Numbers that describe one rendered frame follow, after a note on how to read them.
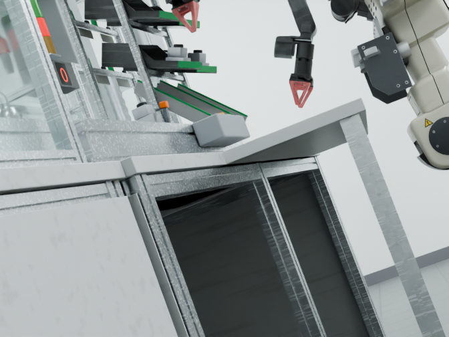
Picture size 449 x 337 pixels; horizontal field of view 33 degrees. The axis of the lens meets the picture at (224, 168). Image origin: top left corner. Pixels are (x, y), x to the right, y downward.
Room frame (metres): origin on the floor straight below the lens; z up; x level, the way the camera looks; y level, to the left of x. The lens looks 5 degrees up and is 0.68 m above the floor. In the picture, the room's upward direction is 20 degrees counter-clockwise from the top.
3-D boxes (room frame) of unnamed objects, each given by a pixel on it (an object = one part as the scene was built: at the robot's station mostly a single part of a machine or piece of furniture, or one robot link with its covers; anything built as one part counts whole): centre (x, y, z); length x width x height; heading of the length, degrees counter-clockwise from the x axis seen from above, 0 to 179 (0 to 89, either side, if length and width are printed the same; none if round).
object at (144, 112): (2.05, 0.16, 1.06); 0.08 x 0.04 x 0.07; 70
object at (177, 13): (2.04, -0.06, 1.27); 0.07 x 0.07 x 0.09; 71
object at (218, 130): (1.90, -0.03, 0.93); 0.21 x 0.07 x 0.06; 162
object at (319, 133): (2.14, -0.06, 0.84); 0.90 x 0.70 x 0.03; 170
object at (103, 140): (1.74, 0.09, 0.91); 0.89 x 0.06 x 0.11; 162
